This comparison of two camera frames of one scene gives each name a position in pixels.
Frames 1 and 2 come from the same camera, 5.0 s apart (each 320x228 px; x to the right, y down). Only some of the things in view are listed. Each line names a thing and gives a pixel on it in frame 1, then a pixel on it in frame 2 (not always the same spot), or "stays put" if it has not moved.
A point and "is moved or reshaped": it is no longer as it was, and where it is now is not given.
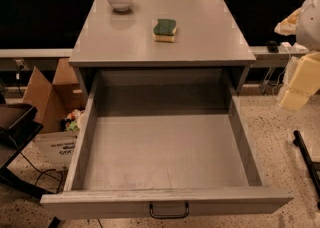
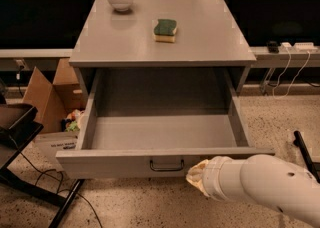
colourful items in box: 69,123 stays put
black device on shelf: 272,46 stays put
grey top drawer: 157,142 is moved or reshaped
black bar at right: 308,166 stays put
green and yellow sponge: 164,30 stays put
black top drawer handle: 169,216 -> 166,170
